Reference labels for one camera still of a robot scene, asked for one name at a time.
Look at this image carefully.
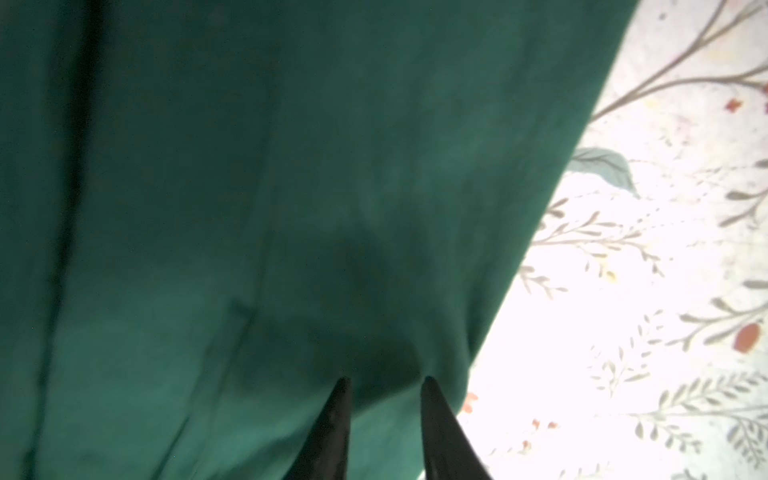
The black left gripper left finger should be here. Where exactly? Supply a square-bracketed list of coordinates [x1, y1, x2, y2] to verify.
[283, 377, 352, 480]

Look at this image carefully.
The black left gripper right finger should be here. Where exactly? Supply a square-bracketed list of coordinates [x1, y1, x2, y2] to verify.
[420, 376, 491, 480]

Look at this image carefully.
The green t-shirt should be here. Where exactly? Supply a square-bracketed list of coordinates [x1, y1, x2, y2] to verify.
[1, 1, 637, 479]

